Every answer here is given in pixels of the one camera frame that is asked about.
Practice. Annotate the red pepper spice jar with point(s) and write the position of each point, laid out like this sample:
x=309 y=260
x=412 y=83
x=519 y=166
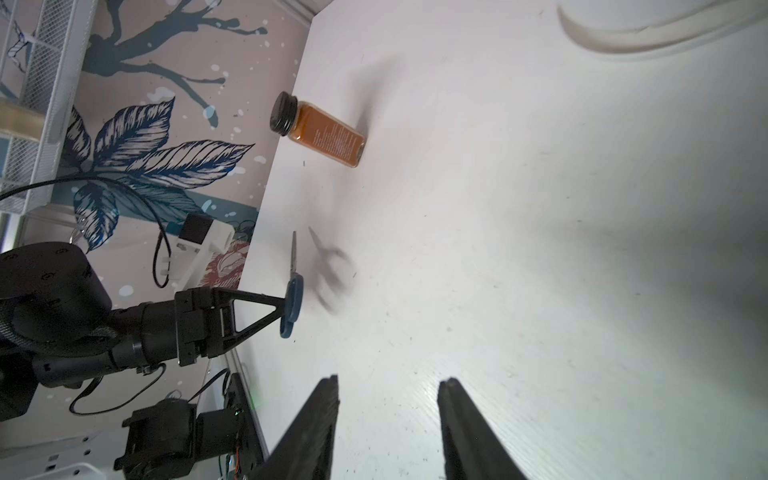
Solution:
x=315 y=129

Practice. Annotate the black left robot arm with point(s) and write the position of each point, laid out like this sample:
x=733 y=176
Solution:
x=60 y=328

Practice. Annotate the dark blue handled scissors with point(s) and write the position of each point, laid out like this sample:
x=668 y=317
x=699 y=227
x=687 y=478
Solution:
x=294 y=294

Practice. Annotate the white wire wall shelf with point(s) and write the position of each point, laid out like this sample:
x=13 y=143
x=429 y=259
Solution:
x=43 y=45

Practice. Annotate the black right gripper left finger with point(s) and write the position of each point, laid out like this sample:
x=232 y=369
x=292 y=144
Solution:
x=305 y=452

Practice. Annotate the white cylindrical utensil holder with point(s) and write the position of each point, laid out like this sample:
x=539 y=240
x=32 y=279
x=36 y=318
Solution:
x=640 y=27

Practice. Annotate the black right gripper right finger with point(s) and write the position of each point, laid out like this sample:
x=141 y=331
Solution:
x=471 y=449

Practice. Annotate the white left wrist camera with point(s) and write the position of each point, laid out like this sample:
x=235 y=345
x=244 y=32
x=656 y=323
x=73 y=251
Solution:
x=201 y=238

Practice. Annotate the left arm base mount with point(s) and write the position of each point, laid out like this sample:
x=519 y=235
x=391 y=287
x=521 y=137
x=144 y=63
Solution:
x=167 y=440

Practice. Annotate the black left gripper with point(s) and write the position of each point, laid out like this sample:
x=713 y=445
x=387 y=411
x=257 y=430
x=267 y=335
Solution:
x=206 y=326

